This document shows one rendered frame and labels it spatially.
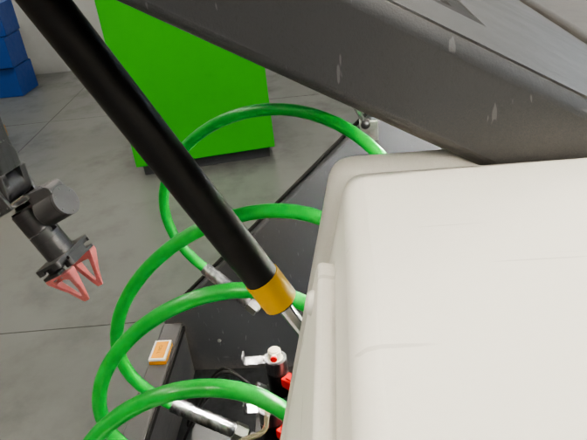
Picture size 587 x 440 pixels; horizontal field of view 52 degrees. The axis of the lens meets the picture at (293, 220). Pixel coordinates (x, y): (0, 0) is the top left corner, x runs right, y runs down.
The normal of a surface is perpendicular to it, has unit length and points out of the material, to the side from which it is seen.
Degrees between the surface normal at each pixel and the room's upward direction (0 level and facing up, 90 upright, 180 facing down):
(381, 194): 0
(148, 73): 90
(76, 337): 0
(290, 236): 90
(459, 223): 0
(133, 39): 90
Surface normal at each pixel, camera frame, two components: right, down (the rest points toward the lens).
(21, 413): -0.11, -0.87
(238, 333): -0.05, 0.49
